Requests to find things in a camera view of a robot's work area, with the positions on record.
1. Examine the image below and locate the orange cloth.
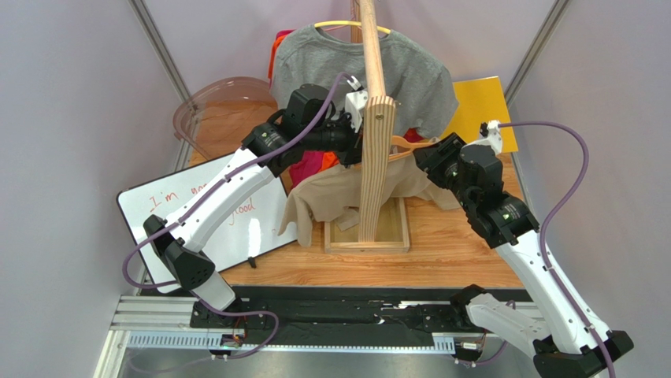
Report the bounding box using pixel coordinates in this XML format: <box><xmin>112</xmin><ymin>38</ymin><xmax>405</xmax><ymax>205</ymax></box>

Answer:
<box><xmin>268</xmin><ymin>31</ymin><xmax>339</xmax><ymax>174</ymax></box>

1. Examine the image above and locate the grey t shirt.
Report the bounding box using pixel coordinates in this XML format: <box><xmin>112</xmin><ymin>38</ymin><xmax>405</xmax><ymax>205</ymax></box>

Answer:
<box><xmin>270</xmin><ymin>24</ymin><xmax>459</xmax><ymax>139</ymax></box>

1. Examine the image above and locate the wooden clothes rack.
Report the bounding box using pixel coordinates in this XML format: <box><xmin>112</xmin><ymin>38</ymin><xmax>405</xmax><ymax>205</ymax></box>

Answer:
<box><xmin>324</xmin><ymin>1</ymin><xmax>410</xmax><ymax>254</ymax></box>

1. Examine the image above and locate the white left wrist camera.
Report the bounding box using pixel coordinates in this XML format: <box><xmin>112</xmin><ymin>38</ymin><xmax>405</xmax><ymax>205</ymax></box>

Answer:
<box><xmin>344</xmin><ymin>76</ymin><xmax>369</xmax><ymax>133</ymax></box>

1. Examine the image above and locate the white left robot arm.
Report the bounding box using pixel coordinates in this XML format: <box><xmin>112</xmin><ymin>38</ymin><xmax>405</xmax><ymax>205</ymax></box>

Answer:
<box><xmin>140</xmin><ymin>84</ymin><xmax>369</xmax><ymax>311</ymax></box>

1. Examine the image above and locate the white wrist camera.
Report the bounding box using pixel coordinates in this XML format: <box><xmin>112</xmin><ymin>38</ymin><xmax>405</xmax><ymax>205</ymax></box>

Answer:
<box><xmin>344</xmin><ymin>76</ymin><xmax>369</xmax><ymax>133</ymax></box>
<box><xmin>475</xmin><ymin>120</ymin><xmax>503</xmax><ymax>155</ymax></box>

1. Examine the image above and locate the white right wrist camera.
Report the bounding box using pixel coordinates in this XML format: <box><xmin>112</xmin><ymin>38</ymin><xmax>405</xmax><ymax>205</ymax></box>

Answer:
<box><xmin>475</xmin><ymin>120</ymin><xmax>503</xmax><ymax>155</ymax></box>

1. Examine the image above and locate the orange plastic hanger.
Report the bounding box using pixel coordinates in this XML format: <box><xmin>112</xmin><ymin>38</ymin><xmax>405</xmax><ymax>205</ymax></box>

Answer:
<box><xmin>388</xmin><ymin>135</ymin><xmax>438</xmax><ymax>161</ymax></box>

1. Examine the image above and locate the clear pink plastic bowl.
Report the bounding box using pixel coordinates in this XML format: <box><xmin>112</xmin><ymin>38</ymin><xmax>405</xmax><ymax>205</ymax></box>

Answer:
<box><xmin>172</xmin><ymin>76</ymin><xmax>277</xmax><ymax>160</ymax></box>

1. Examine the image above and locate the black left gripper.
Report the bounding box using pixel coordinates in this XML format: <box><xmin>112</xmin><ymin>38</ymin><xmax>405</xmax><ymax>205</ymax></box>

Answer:
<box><xmin>302</xmin><ymin>109</ymin><xmax>379</xmax><ymax>169</ymax></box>

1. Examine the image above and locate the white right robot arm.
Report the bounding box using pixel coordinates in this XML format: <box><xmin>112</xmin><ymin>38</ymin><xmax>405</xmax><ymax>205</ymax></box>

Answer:
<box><xmin>413</xmin><ymin>132</ymin><xmax>634</xmax><ymax>377</ymax></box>

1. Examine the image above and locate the white board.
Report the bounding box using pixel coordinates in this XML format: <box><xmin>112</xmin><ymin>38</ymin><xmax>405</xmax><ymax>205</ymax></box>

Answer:
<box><xmin>117</xmin><ymin>154</ymin><xmax>297</xmax><ymax>272</ymax></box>

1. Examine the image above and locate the yellow plastic hanger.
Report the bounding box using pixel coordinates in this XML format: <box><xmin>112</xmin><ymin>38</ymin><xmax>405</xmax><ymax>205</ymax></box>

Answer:
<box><xmin>313</xmin><ymin>20</ymin><xmax>391</xmax><ymax>36</ymax></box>

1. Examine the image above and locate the beige t shirt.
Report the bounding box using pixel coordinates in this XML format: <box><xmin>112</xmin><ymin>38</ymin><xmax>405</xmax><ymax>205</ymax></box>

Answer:
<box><xmin>277</xmin><ymin>156</ymin><xmax>459</xmax><ymax>247</ymax></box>

